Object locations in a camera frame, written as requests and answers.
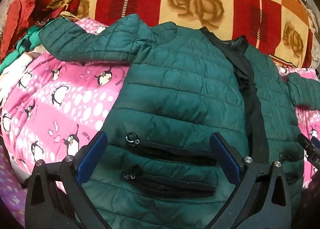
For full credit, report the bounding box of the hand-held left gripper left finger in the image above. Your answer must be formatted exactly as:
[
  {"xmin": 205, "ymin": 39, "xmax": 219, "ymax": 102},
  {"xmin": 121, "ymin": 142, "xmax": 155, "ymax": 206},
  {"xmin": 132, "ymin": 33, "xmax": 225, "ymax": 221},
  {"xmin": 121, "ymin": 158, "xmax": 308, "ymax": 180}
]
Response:
[{"xmin": 25, "ymin": 131, "xmax": 110, "ymax": 229}]

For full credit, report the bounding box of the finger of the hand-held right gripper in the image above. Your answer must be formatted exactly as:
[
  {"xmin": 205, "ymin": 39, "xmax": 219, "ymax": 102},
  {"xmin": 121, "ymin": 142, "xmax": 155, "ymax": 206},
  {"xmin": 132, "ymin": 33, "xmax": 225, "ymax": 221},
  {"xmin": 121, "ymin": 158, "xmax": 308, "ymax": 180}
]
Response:
[{"xmin": 297, "ymin": 133, "xmax": 320, "ymax": 155}]

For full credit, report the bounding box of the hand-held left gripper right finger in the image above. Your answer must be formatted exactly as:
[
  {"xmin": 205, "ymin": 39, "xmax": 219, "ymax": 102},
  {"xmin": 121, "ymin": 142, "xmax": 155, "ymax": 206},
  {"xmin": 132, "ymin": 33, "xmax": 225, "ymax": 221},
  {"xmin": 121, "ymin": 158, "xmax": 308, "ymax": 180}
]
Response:
[{"xmin": 209, "ymin": 132, "xmax": 292, "ymax": 229}]

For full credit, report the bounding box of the green quilted puffer jacket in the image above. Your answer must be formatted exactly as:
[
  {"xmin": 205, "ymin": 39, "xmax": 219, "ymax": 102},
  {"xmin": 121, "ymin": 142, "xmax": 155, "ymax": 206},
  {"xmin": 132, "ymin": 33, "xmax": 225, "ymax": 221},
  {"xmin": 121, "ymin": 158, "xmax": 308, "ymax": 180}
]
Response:
[{"xmin": 38, "ymin": 14, "xmax": 320, "ymax": 229}]

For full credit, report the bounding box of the pink penguin print blanket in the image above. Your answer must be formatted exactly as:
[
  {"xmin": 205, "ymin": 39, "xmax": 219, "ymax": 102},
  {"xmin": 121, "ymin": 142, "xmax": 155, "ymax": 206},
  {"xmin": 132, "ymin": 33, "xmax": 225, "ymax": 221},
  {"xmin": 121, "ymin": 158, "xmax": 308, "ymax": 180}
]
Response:
[{"xmin": 0, "ymin": 18, "xmax": 320, "ymax": 196}]

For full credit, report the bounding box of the purple flower print cloth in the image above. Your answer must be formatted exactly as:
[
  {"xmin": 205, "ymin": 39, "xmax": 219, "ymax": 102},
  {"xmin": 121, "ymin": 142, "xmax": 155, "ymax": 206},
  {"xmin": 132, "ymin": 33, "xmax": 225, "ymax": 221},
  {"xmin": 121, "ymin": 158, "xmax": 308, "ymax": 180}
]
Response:
[{"xmin": 0, "ymin": 153, "xmax": 32, "ymax": 227}]

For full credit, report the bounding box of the white cloth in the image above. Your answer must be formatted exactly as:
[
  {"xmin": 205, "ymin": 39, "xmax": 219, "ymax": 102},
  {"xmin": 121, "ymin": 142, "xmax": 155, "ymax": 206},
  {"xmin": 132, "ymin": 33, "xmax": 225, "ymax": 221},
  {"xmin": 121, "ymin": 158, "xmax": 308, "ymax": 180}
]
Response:
[{"xmin": 0, "ymin": 45, "xmax": 47, "ymax": 106}]

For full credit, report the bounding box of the green cloth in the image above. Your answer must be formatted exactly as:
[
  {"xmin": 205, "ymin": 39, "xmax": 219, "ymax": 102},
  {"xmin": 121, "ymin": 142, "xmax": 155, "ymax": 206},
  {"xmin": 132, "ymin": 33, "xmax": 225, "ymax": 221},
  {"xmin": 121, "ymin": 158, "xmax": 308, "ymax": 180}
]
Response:
[{"xmin": 0, "ymin": 20, "xmax": 54, "ymax": 73}]

